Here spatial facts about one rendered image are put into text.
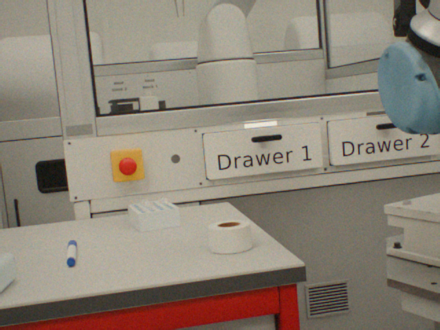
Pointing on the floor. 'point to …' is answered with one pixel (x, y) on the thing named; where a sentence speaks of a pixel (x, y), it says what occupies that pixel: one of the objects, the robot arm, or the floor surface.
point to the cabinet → (321, 236)
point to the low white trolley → (148, 277)
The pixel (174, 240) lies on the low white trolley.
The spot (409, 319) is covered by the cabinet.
